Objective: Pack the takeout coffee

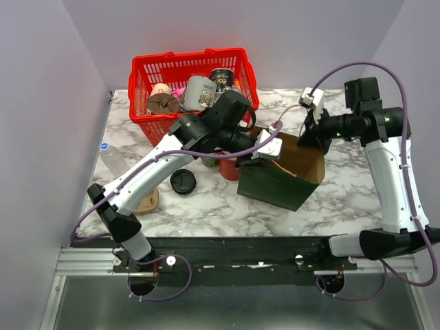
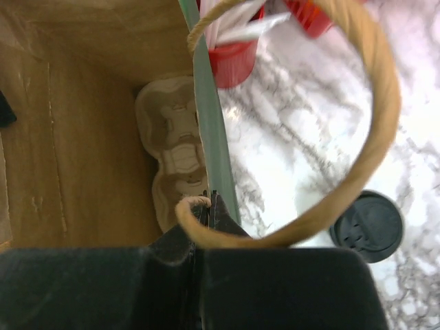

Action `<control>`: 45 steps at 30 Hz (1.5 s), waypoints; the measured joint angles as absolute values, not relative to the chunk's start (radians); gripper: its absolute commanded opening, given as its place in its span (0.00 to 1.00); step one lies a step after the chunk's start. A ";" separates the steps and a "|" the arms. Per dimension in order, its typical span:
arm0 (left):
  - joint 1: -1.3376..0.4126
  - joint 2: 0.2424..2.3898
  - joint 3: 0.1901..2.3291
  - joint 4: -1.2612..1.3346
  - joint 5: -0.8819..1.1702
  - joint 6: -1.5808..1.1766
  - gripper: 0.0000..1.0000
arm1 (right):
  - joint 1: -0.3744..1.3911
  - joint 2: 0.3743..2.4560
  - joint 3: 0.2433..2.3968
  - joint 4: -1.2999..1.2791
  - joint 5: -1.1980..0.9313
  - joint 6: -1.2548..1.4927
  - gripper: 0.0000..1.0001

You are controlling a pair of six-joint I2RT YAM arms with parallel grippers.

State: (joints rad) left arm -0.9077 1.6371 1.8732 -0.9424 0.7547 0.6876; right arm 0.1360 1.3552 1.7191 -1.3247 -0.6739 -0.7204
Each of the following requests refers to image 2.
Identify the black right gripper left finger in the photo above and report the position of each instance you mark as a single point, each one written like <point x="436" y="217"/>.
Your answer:
<point x="173" y="247"/>

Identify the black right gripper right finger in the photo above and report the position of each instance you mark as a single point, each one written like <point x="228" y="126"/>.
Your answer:
<point x="217" y="217"/>

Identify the brown cardboard cup carrier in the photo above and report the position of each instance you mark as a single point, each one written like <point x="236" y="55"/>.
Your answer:
<point x="167" y="120"/>

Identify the brown paper bag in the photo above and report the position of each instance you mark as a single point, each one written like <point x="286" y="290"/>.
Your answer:
<point x="74" y="171"/>

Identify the black plastic cup lid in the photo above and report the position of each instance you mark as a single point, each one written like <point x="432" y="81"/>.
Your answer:
<point x="372" y="226"/>

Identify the red straw holder cup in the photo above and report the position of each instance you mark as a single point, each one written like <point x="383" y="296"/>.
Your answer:
<point x="232" y="63"/>

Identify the white wrapped straws bundle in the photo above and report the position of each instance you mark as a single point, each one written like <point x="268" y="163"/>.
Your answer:
<point x="242" y="23"/>

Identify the red plastic shopping basket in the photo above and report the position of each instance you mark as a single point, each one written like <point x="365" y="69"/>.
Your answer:
<point x="310" y="17"/>

